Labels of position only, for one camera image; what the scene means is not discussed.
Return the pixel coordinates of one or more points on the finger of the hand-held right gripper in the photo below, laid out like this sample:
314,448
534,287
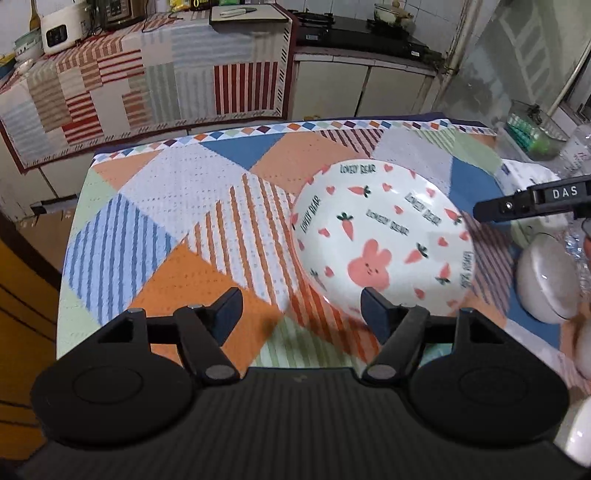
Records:
503,208

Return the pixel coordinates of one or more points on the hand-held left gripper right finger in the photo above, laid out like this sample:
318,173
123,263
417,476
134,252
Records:
373,314

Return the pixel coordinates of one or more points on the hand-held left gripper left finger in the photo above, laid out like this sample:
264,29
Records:
229,308

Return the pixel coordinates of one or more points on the white bunny carrot print plate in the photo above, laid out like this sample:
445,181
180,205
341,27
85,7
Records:
369,221

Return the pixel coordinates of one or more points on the stack of pale bowls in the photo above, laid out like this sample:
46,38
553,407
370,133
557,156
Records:
27,46

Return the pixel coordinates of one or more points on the clear plastic bottle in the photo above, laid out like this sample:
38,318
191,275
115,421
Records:
577,150

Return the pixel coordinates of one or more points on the glass container with green lid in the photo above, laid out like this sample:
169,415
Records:
535,134

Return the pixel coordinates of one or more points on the white ceramic bowl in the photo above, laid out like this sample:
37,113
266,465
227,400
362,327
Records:
547,277
577,434

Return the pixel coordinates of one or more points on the colourful patchwork tablecloth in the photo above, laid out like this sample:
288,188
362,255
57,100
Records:
184,207

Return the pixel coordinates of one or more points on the white kitchen cabinet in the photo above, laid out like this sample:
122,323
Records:
360,87

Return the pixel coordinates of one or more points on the wooden door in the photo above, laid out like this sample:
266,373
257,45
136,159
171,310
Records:
23,350

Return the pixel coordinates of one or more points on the black gas stove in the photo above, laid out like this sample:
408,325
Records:
360,37

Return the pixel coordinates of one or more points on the enamel cooking pot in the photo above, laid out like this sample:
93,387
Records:
392,14

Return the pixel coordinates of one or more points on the red striped patchwork counter cloth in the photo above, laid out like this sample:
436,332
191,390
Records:
161,78

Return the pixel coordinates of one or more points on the black cutting board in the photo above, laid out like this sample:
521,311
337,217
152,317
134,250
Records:
251,14

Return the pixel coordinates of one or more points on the yellow snack packet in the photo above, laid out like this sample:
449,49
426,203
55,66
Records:
189,4

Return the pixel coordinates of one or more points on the black electric pressure cooker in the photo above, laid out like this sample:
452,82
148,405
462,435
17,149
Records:
117,11

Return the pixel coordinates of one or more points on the white rice cooker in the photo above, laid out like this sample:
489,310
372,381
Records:
64,27

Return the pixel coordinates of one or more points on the metal wall pipe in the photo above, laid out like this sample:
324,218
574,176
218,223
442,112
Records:
570,76

